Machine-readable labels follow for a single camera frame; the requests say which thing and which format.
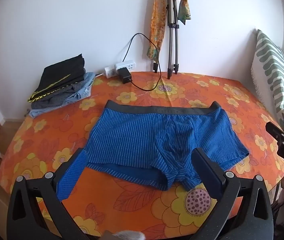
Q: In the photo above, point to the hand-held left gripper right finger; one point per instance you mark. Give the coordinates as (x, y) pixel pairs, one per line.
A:
(208, 172)

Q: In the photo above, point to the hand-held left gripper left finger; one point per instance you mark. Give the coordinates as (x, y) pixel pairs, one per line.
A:
(73, 170)

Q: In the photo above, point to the blue striped pants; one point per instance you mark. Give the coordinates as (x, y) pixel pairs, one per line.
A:
(142, 135)

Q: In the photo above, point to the orange floral bedsheet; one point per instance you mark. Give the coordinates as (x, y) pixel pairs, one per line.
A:
(57, 142)

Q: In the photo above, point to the green white striped pillow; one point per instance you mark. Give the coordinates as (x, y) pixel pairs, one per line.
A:
(274, 75)

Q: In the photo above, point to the grey folded cloth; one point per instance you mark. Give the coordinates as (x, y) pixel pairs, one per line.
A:
(57, 97)

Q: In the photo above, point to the light blue folded cloth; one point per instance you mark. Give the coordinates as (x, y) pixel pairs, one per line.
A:
(85, 90)

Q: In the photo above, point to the black folded cloth yellow trim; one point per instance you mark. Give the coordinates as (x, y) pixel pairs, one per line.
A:
(62, 76)

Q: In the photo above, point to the white power strip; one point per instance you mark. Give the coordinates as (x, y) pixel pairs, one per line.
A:
(110, 72)
(128, 65)

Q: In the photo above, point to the black charger adapter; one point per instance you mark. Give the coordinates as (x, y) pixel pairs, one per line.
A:
(125, 76)

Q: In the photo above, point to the metal tripod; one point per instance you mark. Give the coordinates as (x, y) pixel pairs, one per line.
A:
(171, 30)

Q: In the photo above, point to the green orange twisted scarf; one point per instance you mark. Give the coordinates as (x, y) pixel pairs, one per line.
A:
(183, 10)

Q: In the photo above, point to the orange patterned scarf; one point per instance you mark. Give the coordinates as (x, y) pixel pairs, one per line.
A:
(158, 25)

